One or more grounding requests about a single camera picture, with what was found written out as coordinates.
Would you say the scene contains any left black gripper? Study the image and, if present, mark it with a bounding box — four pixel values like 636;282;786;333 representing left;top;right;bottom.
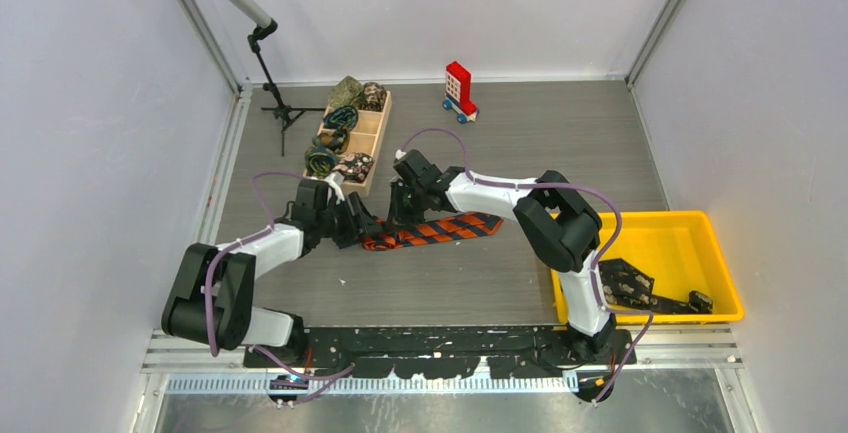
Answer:
316;193;383;249

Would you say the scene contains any orange navy striped tie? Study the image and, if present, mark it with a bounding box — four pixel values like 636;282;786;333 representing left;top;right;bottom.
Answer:
361;212;503;251

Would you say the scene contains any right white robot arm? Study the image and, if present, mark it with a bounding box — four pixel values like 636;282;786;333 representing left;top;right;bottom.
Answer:
387;149;616;364

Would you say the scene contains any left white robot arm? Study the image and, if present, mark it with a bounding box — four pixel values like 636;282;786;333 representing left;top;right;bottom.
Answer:
161;179;382;367

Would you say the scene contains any black pink floral rolled tie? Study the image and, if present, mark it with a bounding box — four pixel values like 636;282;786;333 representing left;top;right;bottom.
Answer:
332;152;375;184

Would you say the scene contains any navy yellow rolled tie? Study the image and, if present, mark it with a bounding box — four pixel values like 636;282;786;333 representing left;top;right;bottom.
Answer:
304;145;339;178

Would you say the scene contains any dark green rolled tie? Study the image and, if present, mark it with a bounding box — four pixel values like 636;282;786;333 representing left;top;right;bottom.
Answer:
312;128;350;154

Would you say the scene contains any teal navy rolled tie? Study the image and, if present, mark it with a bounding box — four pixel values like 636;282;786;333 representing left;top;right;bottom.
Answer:
323;105;359;132

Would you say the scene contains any brown floral rolled tie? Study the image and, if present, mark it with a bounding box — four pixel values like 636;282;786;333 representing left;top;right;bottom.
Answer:
359;82;388;112

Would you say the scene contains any olive green rolled tie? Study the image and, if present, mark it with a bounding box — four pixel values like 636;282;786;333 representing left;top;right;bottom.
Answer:
327;75;365;110

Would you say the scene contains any black microphone stand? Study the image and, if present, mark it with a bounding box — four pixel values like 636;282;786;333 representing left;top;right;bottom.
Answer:
247;19;324;157

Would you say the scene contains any red toy block car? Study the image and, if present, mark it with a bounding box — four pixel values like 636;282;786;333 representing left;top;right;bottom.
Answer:
442;61;479;124

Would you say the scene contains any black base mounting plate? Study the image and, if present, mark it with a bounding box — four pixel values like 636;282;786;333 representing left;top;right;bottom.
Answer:
244;325;635;380

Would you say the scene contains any yellow plastic bin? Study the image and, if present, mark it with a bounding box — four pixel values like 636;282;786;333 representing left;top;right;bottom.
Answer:
551;210;746;327

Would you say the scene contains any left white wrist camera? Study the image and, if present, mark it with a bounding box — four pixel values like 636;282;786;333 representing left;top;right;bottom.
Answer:
321;172;346;204

